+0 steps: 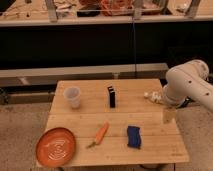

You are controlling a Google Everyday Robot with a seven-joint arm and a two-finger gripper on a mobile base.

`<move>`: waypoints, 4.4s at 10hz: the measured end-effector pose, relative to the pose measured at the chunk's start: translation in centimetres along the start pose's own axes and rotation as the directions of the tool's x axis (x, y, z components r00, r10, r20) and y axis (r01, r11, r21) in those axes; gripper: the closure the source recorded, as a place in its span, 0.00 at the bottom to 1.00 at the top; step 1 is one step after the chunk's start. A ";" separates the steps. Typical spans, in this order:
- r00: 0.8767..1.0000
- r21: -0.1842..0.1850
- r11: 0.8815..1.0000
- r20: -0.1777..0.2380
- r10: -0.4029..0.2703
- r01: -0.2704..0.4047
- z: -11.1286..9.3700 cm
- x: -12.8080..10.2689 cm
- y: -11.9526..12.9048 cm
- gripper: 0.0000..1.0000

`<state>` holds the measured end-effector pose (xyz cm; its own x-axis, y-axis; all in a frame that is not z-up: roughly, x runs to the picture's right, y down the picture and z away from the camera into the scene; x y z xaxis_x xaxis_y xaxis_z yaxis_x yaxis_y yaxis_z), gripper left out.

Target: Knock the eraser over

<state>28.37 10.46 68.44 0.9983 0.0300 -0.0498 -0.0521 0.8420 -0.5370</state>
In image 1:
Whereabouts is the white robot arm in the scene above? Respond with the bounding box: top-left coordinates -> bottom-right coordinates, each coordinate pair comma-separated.
163,60 -> 213,113

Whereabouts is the black standing eraser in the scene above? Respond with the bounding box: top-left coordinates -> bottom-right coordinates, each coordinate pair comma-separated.
107,86 -> 116,108

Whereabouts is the clear plastic cup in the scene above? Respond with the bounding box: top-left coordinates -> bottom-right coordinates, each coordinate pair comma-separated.
63,87 -> 80,109

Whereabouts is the wooden table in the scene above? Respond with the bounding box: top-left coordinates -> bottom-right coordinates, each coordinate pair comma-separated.
46,79 -> 189,167

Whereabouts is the orange carrot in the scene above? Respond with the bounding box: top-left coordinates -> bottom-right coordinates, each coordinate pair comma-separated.
88,122 -> 109,148

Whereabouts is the blue sponge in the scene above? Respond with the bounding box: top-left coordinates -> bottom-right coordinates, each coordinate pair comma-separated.
127,126 -> 141,149

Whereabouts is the orange plate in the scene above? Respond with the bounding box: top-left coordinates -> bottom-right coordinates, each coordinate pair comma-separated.
36,127 -> 76,168

